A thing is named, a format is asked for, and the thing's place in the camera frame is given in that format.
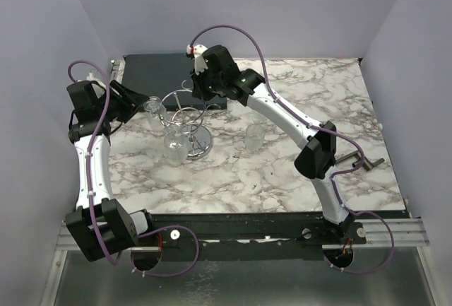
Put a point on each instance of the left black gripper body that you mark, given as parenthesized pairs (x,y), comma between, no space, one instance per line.
(118,108)

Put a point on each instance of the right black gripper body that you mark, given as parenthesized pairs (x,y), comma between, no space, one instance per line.
(207,85)

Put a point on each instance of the clear wine glass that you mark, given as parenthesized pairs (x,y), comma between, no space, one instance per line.
(254,137)
(155,113)
(259,119)
(175,146)

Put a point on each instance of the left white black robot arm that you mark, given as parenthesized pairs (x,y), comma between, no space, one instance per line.
(93,164)

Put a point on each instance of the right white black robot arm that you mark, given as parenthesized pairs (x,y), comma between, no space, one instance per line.
(318,146)

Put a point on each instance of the chrome wine glass rack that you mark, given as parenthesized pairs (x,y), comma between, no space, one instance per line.
(189,119)

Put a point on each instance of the dark flat rack box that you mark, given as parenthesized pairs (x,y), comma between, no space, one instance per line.
(157,74)

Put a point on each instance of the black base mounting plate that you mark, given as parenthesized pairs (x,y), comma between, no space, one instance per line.
(222,236)

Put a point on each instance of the dark metal T tool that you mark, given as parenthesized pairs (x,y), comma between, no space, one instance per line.
(366,163)

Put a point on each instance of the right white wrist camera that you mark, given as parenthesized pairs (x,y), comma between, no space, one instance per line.
(195,52)

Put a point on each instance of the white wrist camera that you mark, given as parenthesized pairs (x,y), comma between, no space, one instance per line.
(92,76)
(195,52)

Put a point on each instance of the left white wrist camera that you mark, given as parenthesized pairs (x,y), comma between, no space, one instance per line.
(92,76)

